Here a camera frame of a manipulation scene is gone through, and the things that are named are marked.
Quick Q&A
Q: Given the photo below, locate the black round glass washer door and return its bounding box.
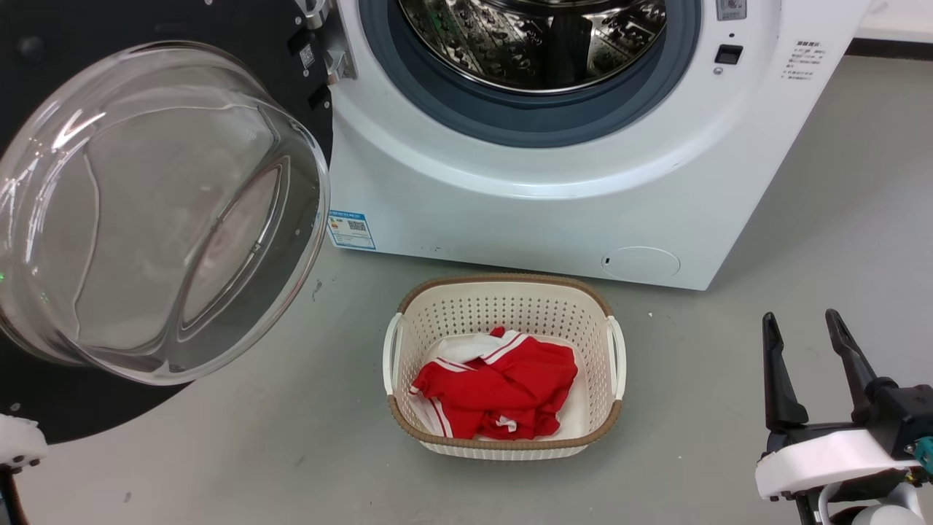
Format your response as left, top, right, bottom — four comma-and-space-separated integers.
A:
0, 0, 337, 446

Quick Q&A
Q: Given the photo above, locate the cream perforated laundry basket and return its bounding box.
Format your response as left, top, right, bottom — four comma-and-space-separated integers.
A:
383, 273, 627, 462

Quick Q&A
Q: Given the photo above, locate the blue energy label sticker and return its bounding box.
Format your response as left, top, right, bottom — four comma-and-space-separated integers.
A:
327, 210, 378, 252

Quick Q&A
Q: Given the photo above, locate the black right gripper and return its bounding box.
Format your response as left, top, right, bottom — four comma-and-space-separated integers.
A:
761, 308, 933, 456

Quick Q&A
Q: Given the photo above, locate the red and white garment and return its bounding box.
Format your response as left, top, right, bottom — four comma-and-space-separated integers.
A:
408, 326, 579, 440

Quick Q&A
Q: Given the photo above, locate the printed text warning label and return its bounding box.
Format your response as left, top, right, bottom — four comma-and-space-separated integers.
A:
783, 39, 829, 82

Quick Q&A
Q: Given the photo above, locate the steel perforated washer drum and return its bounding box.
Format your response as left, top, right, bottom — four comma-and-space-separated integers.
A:
397, 0, 668, 95

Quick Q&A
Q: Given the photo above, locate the metal washer door hinge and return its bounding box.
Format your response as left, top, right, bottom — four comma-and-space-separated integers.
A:
294, 0, 359, 85

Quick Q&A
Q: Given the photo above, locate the white front-load washing machine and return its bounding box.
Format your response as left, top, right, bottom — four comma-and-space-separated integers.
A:
321, 0, 873, 292

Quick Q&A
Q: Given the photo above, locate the round white filter cover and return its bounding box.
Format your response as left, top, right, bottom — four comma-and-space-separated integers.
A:
601, 246, 682, 280

